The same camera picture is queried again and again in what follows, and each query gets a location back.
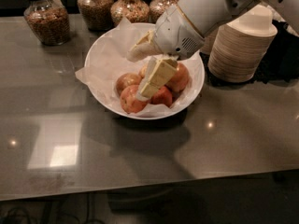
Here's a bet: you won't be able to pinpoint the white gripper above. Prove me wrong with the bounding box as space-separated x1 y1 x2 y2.
126 5 205 101

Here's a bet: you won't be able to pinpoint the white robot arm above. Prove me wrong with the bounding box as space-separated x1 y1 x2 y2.
127 0 299 62

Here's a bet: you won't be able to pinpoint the middle rear apple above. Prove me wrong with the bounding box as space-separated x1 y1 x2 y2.
138 64 148 78

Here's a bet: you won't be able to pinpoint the white bowl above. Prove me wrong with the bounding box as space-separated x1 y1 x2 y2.
83 22 206 120

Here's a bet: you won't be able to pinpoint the left rear apple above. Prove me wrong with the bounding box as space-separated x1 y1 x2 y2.
115 73 142 94

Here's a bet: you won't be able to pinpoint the right rear apple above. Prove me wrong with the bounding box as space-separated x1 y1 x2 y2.
166 63 190 92

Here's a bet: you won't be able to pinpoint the dark red front apple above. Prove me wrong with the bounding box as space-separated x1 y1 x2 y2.
151 86 173 107

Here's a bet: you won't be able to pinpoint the front left apple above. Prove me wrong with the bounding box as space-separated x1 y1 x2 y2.
120 85 150 114

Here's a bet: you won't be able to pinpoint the rear stack paper bowls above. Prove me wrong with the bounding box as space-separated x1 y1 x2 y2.
200 29 218 55

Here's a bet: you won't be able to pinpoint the stack paper bowls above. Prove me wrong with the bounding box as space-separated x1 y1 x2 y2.
207 5 278 83
200 29 218 55

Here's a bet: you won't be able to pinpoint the glass cereal jar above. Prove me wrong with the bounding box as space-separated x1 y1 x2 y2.
77 0 114 31
110 0 150 26
149 0 178 23
24 0 70 46

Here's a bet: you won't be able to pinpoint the front stack paper bowls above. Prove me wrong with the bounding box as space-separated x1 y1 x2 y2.
207 5 278 83

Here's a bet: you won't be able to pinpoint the leftmost glass cereal jar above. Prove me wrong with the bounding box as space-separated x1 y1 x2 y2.
24 0 70 46

